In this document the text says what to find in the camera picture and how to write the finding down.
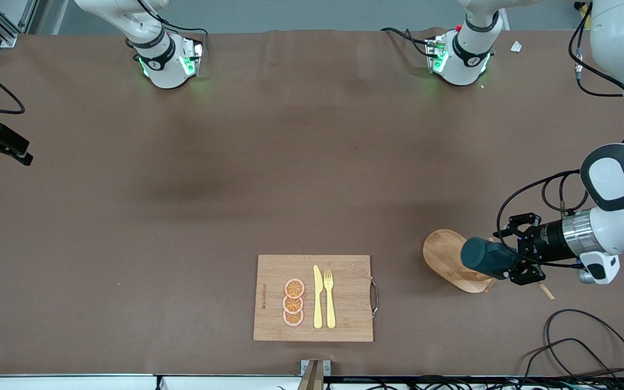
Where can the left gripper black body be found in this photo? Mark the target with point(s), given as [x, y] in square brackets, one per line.
[547, 239]

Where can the teal cup yellow inside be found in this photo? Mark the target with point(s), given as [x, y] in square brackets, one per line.
[485, 257]

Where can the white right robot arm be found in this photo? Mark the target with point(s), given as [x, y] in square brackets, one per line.
[166, 70]

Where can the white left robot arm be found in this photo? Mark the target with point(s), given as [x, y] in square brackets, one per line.
[621, 65]

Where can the wooden mug tree stand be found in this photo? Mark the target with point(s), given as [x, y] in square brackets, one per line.
[442, 254]

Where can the brown table mat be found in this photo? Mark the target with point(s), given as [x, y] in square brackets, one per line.
[182, 216]

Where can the white paper scrap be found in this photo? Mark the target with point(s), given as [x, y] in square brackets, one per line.
[516, 46]

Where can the bamboo cutting board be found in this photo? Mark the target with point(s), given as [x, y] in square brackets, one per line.
[344, 298]

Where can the yellow plastic fork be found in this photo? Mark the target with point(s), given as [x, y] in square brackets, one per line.
[330, 303]

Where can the yellow plastic knife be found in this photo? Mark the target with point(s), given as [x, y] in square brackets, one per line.
[318, 298]

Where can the orange slice toy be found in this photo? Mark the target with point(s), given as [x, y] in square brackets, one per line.
[292, 305]
[293, 319]
[294, 287]

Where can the aluminium frame post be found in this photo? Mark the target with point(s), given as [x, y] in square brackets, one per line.
[6, 32]

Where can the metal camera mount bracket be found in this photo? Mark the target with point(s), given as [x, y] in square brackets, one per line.
[314, 374]

